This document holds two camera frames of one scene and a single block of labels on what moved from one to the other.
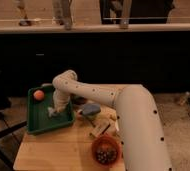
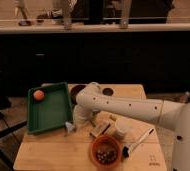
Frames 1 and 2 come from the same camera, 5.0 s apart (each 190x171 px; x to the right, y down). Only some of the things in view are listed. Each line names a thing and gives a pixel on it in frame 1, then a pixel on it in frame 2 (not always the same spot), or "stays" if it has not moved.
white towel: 50,111 -> 69,126
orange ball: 39,95 stays
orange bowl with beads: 106,150 stays
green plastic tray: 40,100 stays
